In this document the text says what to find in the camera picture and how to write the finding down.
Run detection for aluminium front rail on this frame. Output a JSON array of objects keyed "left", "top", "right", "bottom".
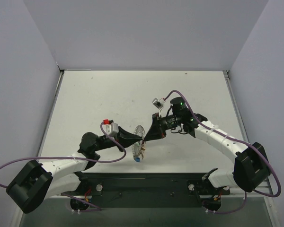
[{"left": 18, "top": 176, "right": 275, "bottom": 199}]

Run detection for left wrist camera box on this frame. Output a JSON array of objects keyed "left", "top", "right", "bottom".
[{"left": 103, "top": 119, "right": 119, "bottom": 137}]

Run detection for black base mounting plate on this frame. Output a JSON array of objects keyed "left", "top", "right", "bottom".
[{"left": 66, "top": 173, "right": 230, "bottom": 208}]

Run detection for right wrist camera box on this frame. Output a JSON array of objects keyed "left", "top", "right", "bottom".
[{"left": 152, "top": 98, "right": 165, "bottom": 117}]

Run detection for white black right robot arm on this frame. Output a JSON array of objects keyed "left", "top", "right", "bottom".
[{"left": 144, "top": 97, "right": 271, "bottom": 192}]

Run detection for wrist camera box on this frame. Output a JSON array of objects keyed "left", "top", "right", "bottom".
[
  {"left": 152, "top": 98, "right": 165, "bottom": 117},
  {"left": 103, "top": 119, "right": 119, "bottom": 137}
]

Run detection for steel key organiser ring disc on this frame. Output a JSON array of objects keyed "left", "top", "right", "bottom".
[{"left": 132, "top": 125, "right": 145, "bottom": 159}]

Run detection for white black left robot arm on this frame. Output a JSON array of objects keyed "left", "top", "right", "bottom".
[{"left": 6, "top": 124, "right": 145, "bottom": 214}]

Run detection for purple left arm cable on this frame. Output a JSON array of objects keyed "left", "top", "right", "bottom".
[{"left": 0, "top": 122, "right": 127, "bottom": 212}]

